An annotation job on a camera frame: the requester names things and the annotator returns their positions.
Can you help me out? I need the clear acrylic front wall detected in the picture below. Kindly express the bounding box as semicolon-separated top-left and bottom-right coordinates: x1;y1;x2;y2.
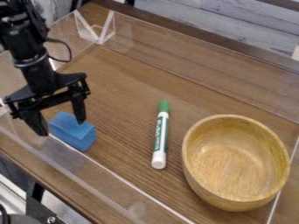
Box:
0;99;196;224

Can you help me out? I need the green white marker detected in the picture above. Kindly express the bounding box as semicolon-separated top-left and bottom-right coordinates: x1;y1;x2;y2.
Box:
151;101;169;170

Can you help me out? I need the clear acrylic corner bracket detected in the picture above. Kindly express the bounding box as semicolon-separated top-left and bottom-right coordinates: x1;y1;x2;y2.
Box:
73;10;116;45

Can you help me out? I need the brown wooden bowl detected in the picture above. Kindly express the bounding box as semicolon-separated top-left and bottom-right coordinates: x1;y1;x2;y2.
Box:
181;115;291;212

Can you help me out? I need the blue block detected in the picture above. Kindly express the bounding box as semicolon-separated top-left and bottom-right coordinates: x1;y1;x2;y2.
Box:
49;112;97;151

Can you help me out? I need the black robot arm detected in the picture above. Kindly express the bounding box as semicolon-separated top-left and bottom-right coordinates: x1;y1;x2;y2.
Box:
0;0;89;137

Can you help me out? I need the black equipment under table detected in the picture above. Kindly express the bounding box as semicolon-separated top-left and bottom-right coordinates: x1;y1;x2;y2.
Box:
0;174;67;224

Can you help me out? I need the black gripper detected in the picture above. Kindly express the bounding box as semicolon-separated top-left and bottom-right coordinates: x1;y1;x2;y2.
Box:
4;73;89;137

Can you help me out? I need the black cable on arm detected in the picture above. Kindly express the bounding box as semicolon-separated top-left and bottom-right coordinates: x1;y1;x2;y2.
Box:
41;38;73;63

